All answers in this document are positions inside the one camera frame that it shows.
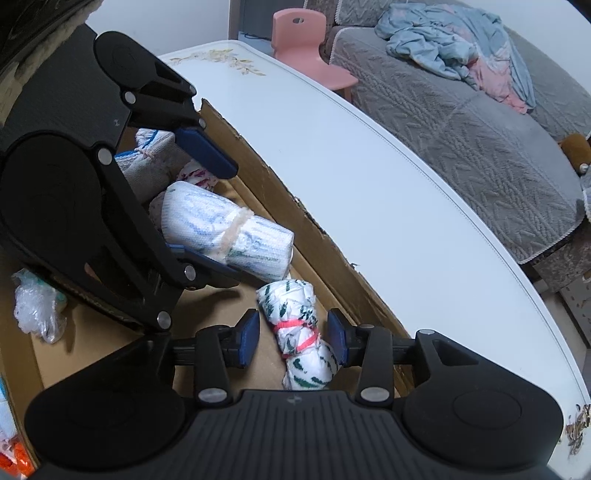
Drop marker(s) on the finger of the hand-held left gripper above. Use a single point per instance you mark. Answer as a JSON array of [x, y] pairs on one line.
[[207, 152], [198, 266]]

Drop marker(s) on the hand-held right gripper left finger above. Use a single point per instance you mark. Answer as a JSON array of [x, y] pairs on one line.
[[249, 339]]

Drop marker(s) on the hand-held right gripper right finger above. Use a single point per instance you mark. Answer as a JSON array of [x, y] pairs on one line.
[[336, 339]]

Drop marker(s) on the white pink printed bundle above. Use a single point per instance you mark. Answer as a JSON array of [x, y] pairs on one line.
[[194, 174]]

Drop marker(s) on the white towel roll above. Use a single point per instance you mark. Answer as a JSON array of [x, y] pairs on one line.
[[207, 221]]

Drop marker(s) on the white green printed bundle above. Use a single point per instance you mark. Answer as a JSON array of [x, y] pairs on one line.
[[295, 300]]

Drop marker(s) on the grey sock bundle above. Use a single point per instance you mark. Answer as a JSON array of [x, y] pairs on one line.
[[143, 173]]

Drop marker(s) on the clear plastic bag bundle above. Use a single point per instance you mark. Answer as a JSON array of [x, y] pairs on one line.
[[37, 304]]

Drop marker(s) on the shallow cardboard box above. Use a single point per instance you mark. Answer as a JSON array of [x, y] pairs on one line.
[[78, 341]]

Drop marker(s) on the blue white striped sock bundle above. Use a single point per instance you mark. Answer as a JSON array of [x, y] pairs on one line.
[[5, 408]]

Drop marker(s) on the orange plastic bag bundle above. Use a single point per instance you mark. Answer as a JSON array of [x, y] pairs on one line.
[[11, 461]]

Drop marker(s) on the pink plastic chair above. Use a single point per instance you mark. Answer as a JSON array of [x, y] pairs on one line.
[[304, 41]]

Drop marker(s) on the grey covered sofa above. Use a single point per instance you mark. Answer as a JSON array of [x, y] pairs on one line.
[[461, 138]]

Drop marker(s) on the light blue blanket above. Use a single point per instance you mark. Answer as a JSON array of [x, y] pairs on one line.
[[461, 46]]

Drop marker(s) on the brown plush toy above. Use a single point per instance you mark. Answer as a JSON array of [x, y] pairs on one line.
[[577, 147]]

